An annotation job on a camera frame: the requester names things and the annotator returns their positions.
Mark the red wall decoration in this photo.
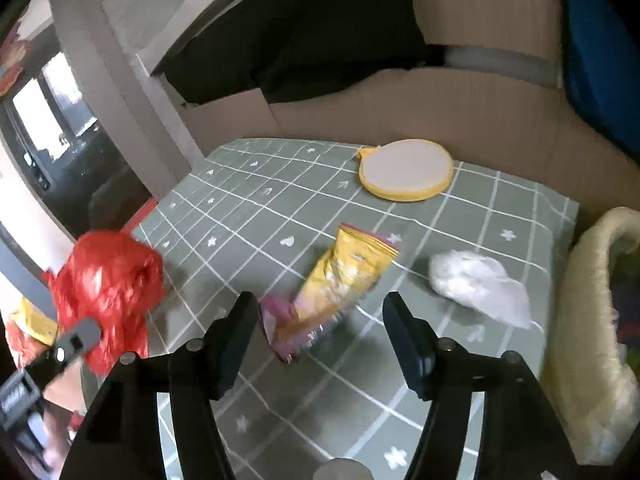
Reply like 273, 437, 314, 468
0, 22, 33, 97

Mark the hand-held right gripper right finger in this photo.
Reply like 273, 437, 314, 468
381, 290, 581, 480

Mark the window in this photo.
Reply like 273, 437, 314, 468
10, 52, 101, 193

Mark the red plastic bag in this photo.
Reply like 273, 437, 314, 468
42, 230, 168, 376

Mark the brown cardboard box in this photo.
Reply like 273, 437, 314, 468
50, 0, 640, 261

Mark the grey round object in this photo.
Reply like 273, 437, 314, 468
315, 457, 373, 480

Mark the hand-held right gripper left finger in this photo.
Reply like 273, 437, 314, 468
60, 290, 259, 480

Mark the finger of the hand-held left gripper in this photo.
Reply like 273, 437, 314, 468
27, 316, 104, 386

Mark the white crumpled plastic bag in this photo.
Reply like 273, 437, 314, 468
428, 250, 543, 331

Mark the green checked tablecloth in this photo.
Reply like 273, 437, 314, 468
127, 138, 581, 480

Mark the black cloth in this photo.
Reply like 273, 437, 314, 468
162, 0, 446, 106

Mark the yellow round lid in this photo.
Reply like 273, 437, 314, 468
355, 138, 455, 202

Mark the pink snack wrapper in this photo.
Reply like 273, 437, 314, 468
259, 294, 306, 363

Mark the yellow red snack wrapper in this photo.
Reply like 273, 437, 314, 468
7, 296, 60, 347

